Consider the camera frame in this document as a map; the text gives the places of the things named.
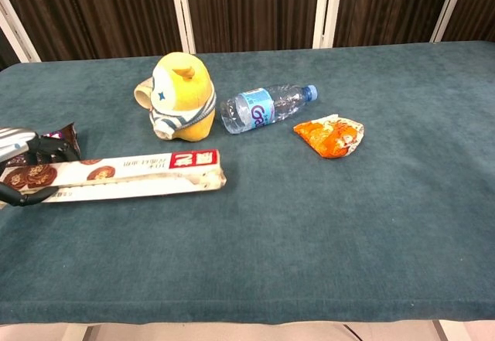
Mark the clear plastic water bottle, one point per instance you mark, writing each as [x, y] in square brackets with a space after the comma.
[255, 110]

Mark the teal table cloth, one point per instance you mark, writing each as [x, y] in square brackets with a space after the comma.
[270, 240]

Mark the orange snack packet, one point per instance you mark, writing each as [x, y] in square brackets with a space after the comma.
[328, 138]

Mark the long white cookie box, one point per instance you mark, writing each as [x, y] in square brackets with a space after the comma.
[135, 178]

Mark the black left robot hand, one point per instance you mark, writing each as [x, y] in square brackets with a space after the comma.
[19, 142]

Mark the dark brown screen panel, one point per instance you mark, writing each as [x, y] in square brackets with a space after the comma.
[251, 8]
[475, 8]
[96, 8]
[390, 4]

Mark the yellow plush toy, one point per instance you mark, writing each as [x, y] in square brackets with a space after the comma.
[185, 101]

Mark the white table leg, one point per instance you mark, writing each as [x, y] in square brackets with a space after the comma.
[442, 331]
[75, 333]

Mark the brown chocolate snack pack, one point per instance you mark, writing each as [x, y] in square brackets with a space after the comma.
[71, 137]

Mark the white screen frame post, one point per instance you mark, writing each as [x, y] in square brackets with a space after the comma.
[328, 8]
[17, 31]
[182, 8]
[450, 4]

